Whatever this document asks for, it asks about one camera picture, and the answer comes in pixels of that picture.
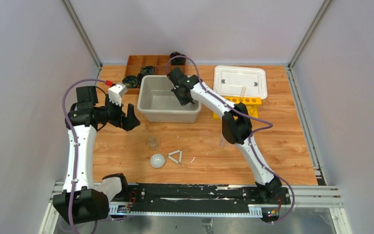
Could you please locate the white plastic bin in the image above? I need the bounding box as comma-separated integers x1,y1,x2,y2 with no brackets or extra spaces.
137,75,202,123

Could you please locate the small clear glass jar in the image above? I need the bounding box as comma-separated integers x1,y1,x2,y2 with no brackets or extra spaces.
148,137,159,151

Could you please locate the clear test tube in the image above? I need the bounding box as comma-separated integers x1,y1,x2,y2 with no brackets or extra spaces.
240,86,247,98

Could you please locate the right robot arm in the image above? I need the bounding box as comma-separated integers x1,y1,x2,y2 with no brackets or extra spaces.
167,67,282,204

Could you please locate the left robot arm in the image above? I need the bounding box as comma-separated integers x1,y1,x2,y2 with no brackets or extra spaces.
53,83,140,226

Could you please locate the black round lens part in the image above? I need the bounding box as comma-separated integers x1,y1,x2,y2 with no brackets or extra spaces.
140,66,155,76
122,75,138,88
170,52,186,66
137,73,146,86

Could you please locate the white bin lid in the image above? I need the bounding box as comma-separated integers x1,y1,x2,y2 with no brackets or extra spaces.
213,65,268,99

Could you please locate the wooden compartment tray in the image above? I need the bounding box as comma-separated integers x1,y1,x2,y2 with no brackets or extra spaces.
123,54,187,95

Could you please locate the white round dish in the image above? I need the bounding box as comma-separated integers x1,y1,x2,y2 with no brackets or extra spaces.
150,154,166,168

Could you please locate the white clay triangle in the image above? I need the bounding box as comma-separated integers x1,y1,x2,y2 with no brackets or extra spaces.
168,150,183,164

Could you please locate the clear acrylic tube rack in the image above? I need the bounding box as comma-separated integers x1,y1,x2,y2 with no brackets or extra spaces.
219,135,228,148

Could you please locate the yellow test tube rack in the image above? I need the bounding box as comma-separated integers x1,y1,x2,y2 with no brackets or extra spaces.
223,96,262,118

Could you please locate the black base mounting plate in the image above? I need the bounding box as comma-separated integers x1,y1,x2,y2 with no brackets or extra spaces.
110,183,291,215

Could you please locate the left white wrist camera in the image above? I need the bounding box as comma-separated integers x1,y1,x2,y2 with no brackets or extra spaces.
108,83,128,106

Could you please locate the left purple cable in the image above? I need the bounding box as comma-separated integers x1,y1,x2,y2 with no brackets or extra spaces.
61,78,114,234

